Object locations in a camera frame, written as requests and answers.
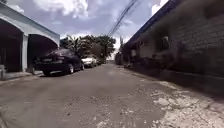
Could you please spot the white car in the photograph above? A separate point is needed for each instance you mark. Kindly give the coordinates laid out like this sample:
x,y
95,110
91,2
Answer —
x,y
89,61

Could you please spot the group of green trees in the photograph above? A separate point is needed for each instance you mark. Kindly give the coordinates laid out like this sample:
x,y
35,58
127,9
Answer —
x,y
93,46

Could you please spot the grey cracked concrete road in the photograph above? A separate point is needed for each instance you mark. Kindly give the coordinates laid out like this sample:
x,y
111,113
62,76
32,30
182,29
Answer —
x,y
93,100

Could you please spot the dark blue car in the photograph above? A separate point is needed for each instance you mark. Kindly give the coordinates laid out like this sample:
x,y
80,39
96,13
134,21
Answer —
x,y
60,62

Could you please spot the long building with blue roof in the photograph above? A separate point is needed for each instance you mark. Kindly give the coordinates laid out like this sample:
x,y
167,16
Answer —
x,y
186,43

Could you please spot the building with arched carport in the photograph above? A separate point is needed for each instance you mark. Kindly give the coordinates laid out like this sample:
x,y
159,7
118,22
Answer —
x,y
26,40

